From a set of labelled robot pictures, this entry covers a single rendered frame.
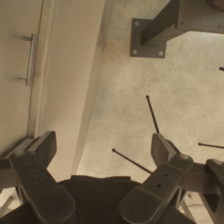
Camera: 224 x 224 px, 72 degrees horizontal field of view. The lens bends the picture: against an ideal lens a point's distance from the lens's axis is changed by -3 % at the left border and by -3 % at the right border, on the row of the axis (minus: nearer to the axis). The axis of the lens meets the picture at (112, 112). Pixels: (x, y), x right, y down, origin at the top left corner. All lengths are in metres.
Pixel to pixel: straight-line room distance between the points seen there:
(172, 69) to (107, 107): 0.66
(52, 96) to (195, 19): 0.54
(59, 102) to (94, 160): 1.11
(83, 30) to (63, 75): 0.18
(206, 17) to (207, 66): 1.10
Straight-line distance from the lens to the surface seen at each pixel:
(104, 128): 1.51
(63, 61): 0.63
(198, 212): 1.64
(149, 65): 1.45
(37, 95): 0.64
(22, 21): 0.54
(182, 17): 0.54
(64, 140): 0.70
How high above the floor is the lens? 1.40
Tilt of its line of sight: 74 degrees down
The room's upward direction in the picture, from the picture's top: 177 degrees clockwise
